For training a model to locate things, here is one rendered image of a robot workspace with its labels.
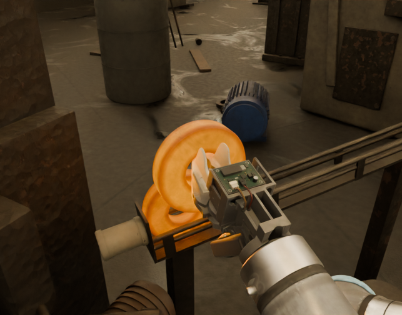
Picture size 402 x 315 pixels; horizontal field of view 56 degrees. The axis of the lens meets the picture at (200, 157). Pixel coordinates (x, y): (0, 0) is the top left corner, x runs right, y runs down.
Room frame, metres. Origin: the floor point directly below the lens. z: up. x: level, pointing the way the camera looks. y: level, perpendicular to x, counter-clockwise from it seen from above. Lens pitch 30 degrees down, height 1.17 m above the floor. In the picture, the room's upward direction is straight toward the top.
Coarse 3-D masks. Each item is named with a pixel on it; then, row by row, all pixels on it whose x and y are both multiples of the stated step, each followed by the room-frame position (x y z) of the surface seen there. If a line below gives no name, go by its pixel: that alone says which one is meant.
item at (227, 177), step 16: (256, 160) 0.44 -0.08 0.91; (208, 176) 0.41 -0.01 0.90; (224, 176) 0.40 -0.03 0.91; (240, 176) 0.41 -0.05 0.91; (256, 176) 0.40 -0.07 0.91; (224, 192) 0.37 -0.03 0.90; (240, 192) 0.37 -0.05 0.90; (256, 192) 0.38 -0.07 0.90; (272, 192) 0.40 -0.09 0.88; (208, 208) 0.41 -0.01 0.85; (224, 208) 0.37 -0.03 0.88; (240, 208) 0.37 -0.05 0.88; (256, 208) 0.37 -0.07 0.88; (272, 208) 0.37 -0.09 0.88; (224, 224) 0.38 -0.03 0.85; (240, 224) 0.38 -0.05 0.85; (256, 224) 0.36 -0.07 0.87; (272, 224) 0.33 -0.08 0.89; (288, 224) 0.34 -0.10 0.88; (256, 240) 0.33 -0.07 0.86; (240, 256) 0.33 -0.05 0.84
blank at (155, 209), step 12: (156, 192) 0.57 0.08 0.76; (144, 204) 0.58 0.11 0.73; (156, 204) 0.57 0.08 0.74; (168, 204) 0.58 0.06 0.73; (156, 216) 0.57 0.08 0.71; (168, 216) 0.58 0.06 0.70; (180, 216) 0.61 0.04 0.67; (192, 216) 0.61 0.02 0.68; (156, 228) 0.57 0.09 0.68; (168, 228) 0.58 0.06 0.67; (192, 228) 0.60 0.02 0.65
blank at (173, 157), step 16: (192, 128) 0.51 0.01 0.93; (208, 128) 0.51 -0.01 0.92; (224, 128) 0.52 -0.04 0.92; (176, 144) 0.49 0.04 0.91; (192, 144) 0.50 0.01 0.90; (208, 144) 0.51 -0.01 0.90; (240, 144) 0.53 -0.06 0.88; (160, 160) 0.48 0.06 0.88; (176, 160) 0.49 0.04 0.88; (192, 160) 0.50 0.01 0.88; (240, 160) 0.53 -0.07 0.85; (160, 176) 0.47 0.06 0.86; (176, 176) 0.48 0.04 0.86; (160, 192) 0.48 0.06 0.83; (176, 192) 0.48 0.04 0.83; (176, 208) 0.48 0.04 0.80; (192, 208) 0.49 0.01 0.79
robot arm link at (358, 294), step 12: (336, 276) 0.41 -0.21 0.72; (348, 276) 0.40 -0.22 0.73; (348, 288) 0.38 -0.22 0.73; (360, 288) 0.38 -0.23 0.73; (348, 300) 0.35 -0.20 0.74; (360, 300) 0.34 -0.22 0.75; (372, 300) 0.34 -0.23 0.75; (384, 300) 0.34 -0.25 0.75; (360, 312) 0.32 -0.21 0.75; (372, 312) 0.32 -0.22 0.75; (384, 312) 0.31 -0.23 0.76; (396, 312) 0.31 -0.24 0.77
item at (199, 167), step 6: (198, 156) 0.48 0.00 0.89; (204, 156) 0.46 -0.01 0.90; (192, 162) 0.49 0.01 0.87; (198, 162) 0.48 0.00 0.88; (204, 162) 0.46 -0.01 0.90; (192, 168) 0.49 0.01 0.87; (198, 168) 0.48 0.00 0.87; (204, 168) 0.46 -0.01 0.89; (192, 174) 0.47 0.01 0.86; (198, 174) 0.47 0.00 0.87; (204, 174) 0.46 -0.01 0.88; (198, 180) 0.46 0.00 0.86; (204, 180) 0.46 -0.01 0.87; (204, 186) 0.45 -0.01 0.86
